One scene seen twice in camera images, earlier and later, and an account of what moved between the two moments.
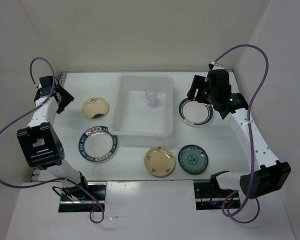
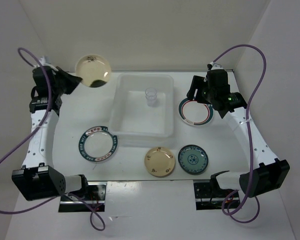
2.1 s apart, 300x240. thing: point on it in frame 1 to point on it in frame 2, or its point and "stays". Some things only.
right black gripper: x=198 y=82 stays
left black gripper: x=68 y=98 to x=73 y=80
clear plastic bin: x=143 y=107 stays
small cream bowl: x=95 y=107 to x=94 y=70
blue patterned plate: x=193 y=159 stays
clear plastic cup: x=151 y=95 stays
